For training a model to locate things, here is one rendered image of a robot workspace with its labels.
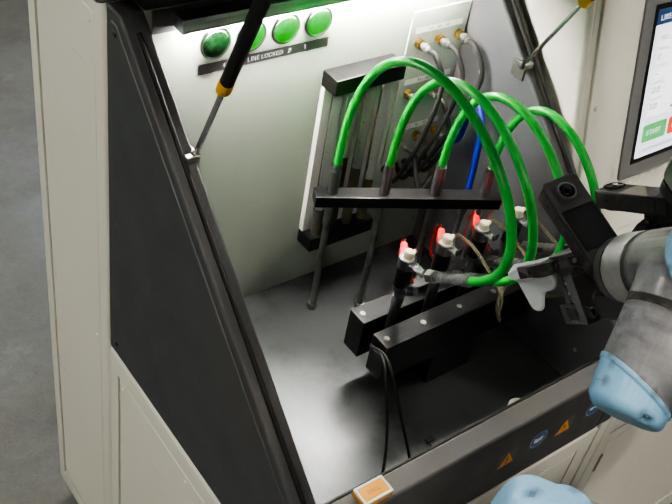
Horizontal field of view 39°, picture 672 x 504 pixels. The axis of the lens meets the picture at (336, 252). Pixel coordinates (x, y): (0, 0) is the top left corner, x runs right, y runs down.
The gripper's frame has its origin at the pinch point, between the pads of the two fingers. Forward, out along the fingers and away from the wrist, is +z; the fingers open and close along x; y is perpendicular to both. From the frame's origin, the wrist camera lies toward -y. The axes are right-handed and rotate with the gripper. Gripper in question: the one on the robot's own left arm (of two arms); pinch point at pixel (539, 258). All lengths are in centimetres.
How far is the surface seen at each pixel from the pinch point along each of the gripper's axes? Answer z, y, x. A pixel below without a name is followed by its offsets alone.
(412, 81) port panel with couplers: 48, -31, 11
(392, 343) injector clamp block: 37.3, 8.5, -11.4
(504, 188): 6.4, -9.5, 1.6
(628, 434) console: 60, 45, 33
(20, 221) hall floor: 212, -47, -67
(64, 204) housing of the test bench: 62, -31, -52
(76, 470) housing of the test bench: 117, 21, -70
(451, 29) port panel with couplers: 44, -37, 19
